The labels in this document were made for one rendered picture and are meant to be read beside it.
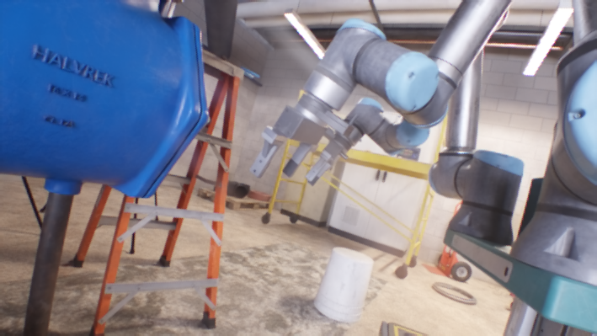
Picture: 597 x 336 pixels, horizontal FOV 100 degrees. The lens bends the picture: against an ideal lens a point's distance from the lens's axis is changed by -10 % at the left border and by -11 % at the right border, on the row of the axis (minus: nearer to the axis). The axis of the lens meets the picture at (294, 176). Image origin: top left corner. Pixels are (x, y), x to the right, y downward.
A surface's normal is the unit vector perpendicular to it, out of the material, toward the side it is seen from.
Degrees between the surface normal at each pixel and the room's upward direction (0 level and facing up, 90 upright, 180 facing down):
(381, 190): 90
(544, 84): 90
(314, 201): 90
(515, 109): 90
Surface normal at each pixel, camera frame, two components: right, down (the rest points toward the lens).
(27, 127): 0.60, 0.68
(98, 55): 0.87, 0.08
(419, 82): 0.49, 0.57
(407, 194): -0.47, -0.12
